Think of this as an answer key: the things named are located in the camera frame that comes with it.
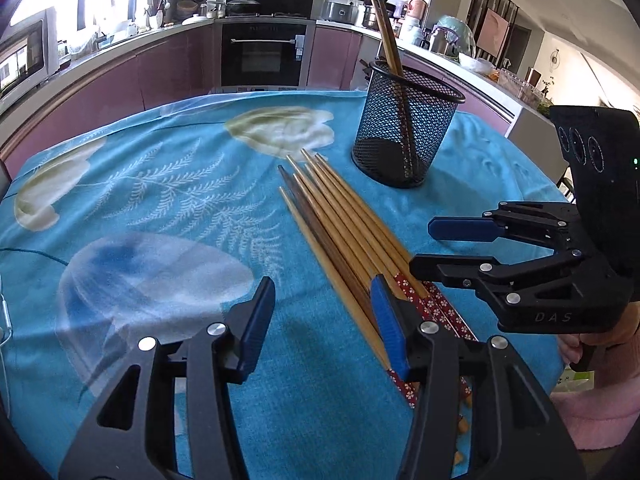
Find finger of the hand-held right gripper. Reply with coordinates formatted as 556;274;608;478
409;249;597;292
428;202;582;254

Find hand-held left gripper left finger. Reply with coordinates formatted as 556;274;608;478
57;276;277;480

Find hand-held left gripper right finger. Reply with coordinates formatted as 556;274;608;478
369;274;588;480

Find bunch of wooden chopsticks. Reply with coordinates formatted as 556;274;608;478
277;147;473;411

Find black mesh utensil holder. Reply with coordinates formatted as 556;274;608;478
351;59;466;190

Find person's right forearm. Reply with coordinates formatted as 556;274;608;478
550;355;640;453

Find person's right hand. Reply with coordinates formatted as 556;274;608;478
556;302;640;376

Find blue printed tablecloth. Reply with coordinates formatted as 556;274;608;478
0;89;576;480

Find white kitchen countertop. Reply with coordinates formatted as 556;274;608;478
0;15;568;126

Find clear plastic food container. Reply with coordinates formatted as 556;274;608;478
497;69;546;106

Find white bowl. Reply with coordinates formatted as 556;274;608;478
459;54;496;75

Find dark wooden door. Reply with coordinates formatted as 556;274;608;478
505;25;531;73

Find steel kettle with purple lid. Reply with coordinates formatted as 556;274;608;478
429;26;457;56

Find white container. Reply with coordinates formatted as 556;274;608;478
400;15;426;46

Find steel rice cooker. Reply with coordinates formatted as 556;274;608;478
320;0;360;25

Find built-in black oven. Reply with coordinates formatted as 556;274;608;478
220;20;311;90

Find pink lower kitchen cabinets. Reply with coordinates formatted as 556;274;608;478
0;22;516;171

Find white microwave oven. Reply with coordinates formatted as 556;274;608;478
0;7;58;103

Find kitchen window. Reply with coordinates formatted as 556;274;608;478
10;0;161;41

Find pink wall picture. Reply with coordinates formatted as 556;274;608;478
477;9;512;58

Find white cable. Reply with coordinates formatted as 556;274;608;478
0;280;13;348

